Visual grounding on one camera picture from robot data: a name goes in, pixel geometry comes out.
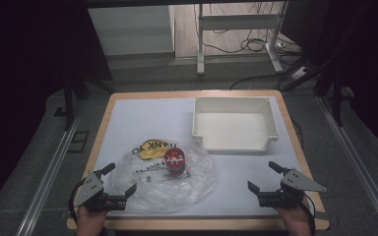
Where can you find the white cabinet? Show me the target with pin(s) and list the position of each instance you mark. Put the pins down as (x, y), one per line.
(131, 31)

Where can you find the white desk frame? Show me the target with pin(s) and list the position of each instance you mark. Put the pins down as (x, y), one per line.
(236, 21)

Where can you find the white table mat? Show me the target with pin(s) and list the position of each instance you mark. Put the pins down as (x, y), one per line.
(151, 118)

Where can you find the aluminium floor rail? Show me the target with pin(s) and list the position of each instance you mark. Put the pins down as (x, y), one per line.
(361, 167)
(46, 183)

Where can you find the clear printed plastic bag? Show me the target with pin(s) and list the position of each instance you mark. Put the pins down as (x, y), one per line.
(164, 190)

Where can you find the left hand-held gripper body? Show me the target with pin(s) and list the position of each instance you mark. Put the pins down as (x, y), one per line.
(92, 191)

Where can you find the red can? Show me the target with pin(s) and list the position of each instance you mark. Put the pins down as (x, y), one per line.
(175, 161)

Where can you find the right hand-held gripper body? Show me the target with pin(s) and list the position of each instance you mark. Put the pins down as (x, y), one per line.
(292, 191)

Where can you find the person's right hand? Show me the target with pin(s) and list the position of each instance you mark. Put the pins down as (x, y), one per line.
(293, 219)

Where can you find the white plastic bin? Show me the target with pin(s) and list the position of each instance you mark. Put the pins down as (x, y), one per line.
(234, 131)

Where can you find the black metal stand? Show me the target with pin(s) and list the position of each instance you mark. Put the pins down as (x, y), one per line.
(68, 108)
(336, 98)

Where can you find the person's left hand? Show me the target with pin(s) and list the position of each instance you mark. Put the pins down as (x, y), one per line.
(90, 221)

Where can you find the white power strip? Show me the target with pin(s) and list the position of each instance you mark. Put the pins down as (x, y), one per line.
(299, 73)

